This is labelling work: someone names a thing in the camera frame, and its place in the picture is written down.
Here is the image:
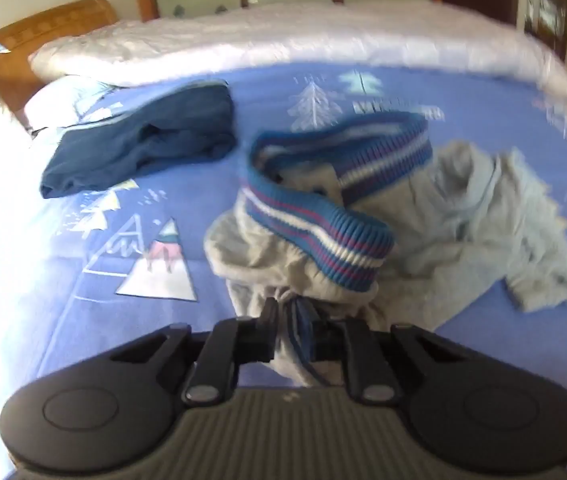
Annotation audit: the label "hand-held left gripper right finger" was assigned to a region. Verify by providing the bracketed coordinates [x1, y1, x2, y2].
[307, 307, 465, 407]

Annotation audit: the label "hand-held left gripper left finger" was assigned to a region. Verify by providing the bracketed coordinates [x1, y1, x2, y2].
[109, 297, 280, 407]

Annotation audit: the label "grey pants with striped waistband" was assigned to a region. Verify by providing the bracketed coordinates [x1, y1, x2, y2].
[203, 109, 567, 388]

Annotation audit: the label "blue printed bedsheet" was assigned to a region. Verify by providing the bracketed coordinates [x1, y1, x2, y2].
[26, 60, 567, 391]

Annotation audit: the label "navy blue folded garment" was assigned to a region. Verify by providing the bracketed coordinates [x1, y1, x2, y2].
[39, 80, 237, 200]

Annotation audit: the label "white quilt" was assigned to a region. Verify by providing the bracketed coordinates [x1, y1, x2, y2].
[28, 0, 567, 102]

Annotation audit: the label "light blue patterned pillow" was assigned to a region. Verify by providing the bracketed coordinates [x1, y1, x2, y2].
[23, 76, 116, 133]

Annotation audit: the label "wooden headboard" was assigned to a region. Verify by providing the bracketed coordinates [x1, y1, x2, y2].
[0, 0, 119, 126]

